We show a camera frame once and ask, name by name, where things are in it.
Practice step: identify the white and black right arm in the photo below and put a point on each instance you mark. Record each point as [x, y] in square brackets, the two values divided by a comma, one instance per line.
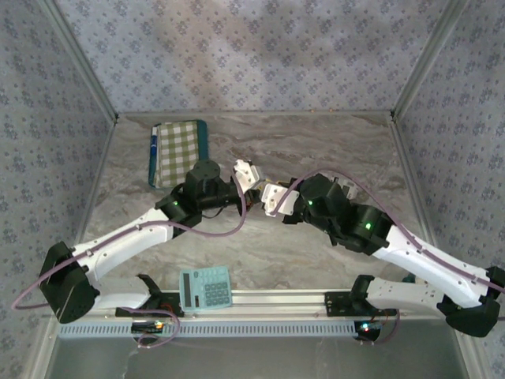
[434, 264]

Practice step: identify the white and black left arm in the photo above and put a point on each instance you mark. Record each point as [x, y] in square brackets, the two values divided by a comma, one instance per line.
[118, 248]

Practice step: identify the green checkered cloth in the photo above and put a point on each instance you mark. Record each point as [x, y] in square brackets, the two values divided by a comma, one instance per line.
[203, 138]

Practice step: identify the green checked cloth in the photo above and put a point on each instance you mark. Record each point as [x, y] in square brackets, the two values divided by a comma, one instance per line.
[177, 146]

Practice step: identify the blue pen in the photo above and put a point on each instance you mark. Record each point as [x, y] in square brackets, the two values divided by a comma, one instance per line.
[153, 142]

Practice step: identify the light blue calculator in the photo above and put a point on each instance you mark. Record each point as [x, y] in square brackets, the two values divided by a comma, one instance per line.
[205, 288]

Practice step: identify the small teal object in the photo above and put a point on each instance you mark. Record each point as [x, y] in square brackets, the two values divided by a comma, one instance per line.
[408, 278]

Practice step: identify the small circuit board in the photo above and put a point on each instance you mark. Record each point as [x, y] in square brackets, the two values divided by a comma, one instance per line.
[367, 328]
[148, 327]

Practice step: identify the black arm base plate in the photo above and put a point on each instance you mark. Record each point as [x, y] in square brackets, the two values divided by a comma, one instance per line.
[335, 304]
[169, 304]

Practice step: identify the aluminium rail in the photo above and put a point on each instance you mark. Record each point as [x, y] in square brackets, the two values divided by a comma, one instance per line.
[276, 302]

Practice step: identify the aluminium frame post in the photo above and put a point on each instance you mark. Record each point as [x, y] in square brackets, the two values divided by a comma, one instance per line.
[428, 59]
[84, 59]

